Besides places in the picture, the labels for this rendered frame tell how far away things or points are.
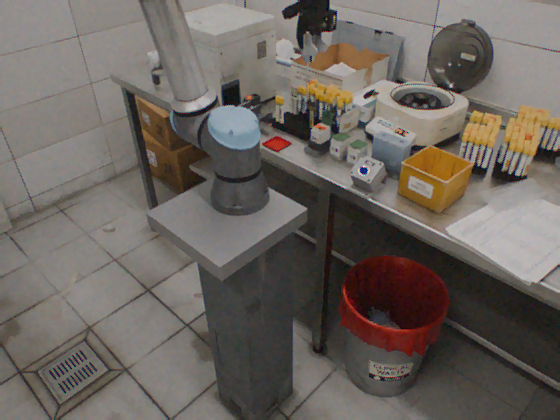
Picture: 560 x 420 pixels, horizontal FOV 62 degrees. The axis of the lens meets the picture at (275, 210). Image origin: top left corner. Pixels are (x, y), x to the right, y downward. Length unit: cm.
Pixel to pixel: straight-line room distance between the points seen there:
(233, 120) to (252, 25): 65
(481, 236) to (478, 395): 93
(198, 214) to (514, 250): 75
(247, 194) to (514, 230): 65
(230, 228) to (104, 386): 109
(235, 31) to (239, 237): 79
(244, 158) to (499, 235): 63
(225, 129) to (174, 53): 19
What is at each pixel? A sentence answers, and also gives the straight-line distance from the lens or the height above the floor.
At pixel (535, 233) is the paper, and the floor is 89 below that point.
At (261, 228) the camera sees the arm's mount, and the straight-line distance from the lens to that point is 110.
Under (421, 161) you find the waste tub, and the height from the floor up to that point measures 94.
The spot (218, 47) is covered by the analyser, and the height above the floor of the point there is 113.
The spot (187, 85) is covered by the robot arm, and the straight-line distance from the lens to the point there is 112.
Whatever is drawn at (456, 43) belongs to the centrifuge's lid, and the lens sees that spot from 175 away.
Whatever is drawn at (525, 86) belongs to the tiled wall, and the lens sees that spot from 174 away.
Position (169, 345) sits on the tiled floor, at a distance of 207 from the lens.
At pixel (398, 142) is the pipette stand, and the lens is 135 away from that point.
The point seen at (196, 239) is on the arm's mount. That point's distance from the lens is 109.
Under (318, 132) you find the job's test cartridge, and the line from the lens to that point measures 144.
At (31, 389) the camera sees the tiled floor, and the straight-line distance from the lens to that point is 214.
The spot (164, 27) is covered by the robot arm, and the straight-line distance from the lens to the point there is 106.
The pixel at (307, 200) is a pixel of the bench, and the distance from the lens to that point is 228.
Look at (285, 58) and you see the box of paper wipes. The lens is 207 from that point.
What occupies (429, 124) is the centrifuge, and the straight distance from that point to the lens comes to 149.
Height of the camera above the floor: 162
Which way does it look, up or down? 38 degrees down
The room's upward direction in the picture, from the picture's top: 1 degrees counter-clockwise
